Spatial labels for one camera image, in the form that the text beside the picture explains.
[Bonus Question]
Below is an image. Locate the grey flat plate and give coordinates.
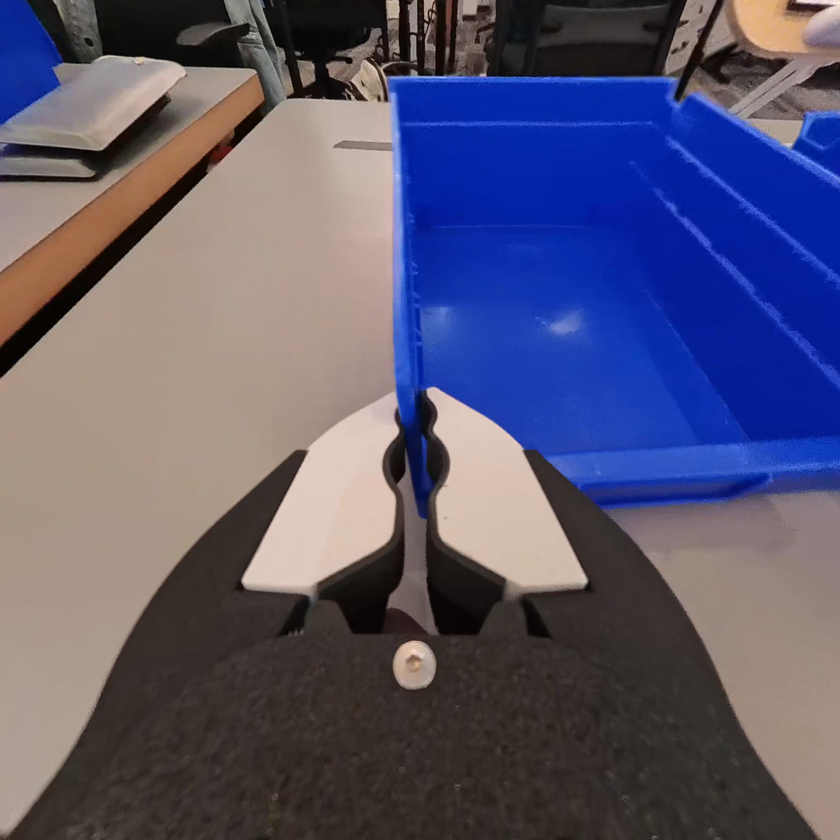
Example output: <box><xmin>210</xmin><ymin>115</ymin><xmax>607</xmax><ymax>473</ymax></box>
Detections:
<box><xmin>0</xmin><ymin>141</ymin><xmax>99</xmax><ymax>181</ymax></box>

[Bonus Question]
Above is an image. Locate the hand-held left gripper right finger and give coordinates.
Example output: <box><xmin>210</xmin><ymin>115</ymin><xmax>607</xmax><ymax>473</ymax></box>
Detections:
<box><xmin>420</xmin><ymin>387</ymin><xmax>589</xmax><ymax>636</ymax></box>

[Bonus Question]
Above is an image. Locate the grey mesh office chair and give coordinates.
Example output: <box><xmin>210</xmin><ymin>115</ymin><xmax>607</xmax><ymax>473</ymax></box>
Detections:
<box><xmin>489</xmin><ymin>0</ymin><xmax>683</xmax><ymax>78</ymax></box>

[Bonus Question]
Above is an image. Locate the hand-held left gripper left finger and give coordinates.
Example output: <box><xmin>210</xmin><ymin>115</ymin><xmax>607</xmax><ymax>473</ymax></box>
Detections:
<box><xmin>240</xmin><ymin>392</ymin><xmax>408</xmax><ymax>636</ymax></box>

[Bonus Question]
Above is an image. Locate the silver metal plate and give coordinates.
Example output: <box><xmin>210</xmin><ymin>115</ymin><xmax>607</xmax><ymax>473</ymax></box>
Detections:
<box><xmin>0</xmin><ymin>56</ymin><xmax>188</xmax><ymax>153</ymax></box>

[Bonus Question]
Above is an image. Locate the denim jacket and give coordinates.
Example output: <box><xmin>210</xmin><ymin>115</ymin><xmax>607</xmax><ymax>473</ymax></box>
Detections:
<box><xmin>223</xmin><ymin>0</ymin><xmax>287</xmax><ymax>99</ymax></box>

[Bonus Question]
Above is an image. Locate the black office chair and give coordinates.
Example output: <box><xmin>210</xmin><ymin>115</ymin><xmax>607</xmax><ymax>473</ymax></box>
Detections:
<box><xmin>282</xmin><ymin>0</ymin><xmax>388</xmax><ymax>99</ymax></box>
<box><xmin>176</xmin><ymin>20</ymin><xmax>252</xmax><ymax>67</ymax></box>

